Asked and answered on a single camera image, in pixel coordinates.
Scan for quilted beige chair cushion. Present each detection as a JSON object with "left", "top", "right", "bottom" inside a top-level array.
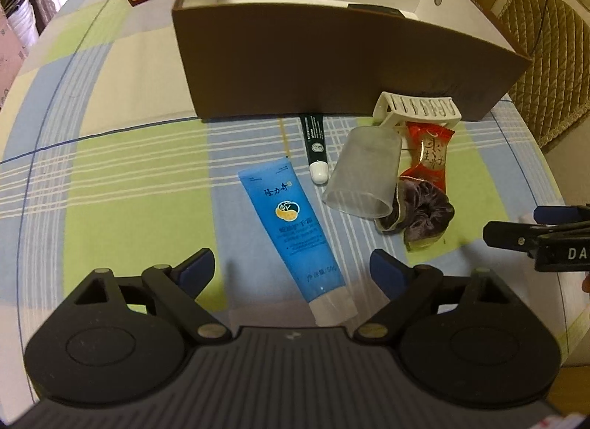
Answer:
[{"left": 495, "top": 0, "right": 590, "bottom": 149}]

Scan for checked cloth desktop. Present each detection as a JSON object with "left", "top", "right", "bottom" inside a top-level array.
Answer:
[{"left": 0, "top": 0, "right": 570, "bottom": 356}]

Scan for white paper bags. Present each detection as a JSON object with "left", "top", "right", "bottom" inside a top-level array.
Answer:
[{"left": 8, "top": 0, "right": 43, "bottom": 45}]

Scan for frosted plastic cup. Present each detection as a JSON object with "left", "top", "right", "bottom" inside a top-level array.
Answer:
[{"left": 322, "top": 127, "right": 403, "bottom": 218}]

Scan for red candy packet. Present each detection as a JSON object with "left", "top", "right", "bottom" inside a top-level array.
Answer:
[{"left": 399, "top": 121, "right": 456, "bottom": 192}]

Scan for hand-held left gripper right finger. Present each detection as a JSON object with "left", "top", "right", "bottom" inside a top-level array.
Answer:
[{"left": 353, "top": 248, "right": 523, "bottom": 347}]

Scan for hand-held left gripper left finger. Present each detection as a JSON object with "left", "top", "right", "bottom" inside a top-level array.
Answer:
[{"left": 69, "top": 248, "right": 233, "bottom": 345}]

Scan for pink cardboard box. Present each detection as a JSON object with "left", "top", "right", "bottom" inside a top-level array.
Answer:
[{"left": 0, "top": 9, "right": 29, "bottom": 98}]

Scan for brown cardboard box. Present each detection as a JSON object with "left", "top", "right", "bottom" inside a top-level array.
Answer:
[{"left": 172, "top": 0, "right": 532, "bottom": 122}]

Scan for dark brown scrunchie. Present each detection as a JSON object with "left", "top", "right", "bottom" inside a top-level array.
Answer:
[{"left": 374, "top": 180, "right": 445, "bottom": 253}]

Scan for dark green tube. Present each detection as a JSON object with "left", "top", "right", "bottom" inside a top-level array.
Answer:
[{"left": 299, "top": 114, "right": 330, "bottom": 185}]

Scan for dark power cable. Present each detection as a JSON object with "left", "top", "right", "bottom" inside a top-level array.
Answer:
[{"left": 534, "top": 0, "right": 573, "bottom": 58}]

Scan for blue cream tube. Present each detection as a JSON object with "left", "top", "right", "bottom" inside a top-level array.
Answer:
[{"left": 237, "top": 157, "right": 359, "bottom": 326}]

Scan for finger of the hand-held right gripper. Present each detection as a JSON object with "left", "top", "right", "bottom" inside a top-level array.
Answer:
[
  {"left": 483, "top": 221, "right": 545, "bottom": 255},
  {"left": 534, "top": 204, "right": 590, "bottom": 233}
]

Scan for white ribbed plastic clip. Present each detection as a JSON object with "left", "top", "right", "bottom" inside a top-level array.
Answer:
[{"left": 372, "top": 91, "right": 462, "bottom": 129}]

